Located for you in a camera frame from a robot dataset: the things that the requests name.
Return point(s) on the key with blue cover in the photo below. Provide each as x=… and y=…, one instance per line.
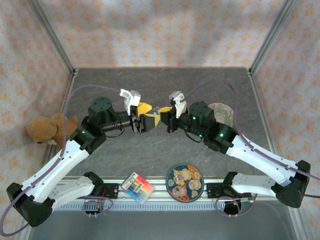
x=156, y=110

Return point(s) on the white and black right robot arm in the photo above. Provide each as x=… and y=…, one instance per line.
x=262, y=155

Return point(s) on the round green floral coaster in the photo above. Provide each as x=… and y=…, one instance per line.
x=223, y=112

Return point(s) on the grey metal panel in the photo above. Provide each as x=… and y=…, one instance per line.
x=160, y=225

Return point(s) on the aluminium table side rail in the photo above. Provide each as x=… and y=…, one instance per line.
x=260, y=105
x=66, y=98

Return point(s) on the white plastic clip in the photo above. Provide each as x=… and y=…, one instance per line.
x=52, y=143

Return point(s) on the small black electronics box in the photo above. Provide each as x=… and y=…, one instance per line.
x=93, y=211
x=231, y=210

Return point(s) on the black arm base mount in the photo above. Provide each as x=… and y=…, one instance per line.
x=112, y=191
x=212, y=190

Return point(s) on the aluminium frame post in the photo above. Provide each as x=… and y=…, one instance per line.
x=271, y=37
x=53, y=37

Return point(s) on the aluminium front mounting rail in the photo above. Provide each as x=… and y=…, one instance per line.
x=160, y=193

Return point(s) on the clear box of coloured markers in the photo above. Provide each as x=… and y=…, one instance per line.
x=137, y=186

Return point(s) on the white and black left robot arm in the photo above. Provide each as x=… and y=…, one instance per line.
x=52, y=170

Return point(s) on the brown teddy bear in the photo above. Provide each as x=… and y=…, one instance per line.
x=42, y=128

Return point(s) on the round blue bear print plate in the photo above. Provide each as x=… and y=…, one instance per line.
x=185, y=182

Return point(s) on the orange patterned white cloth backdrop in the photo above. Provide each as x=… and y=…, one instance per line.
x=15, y=75
x=160, y=32
x=300, y=75

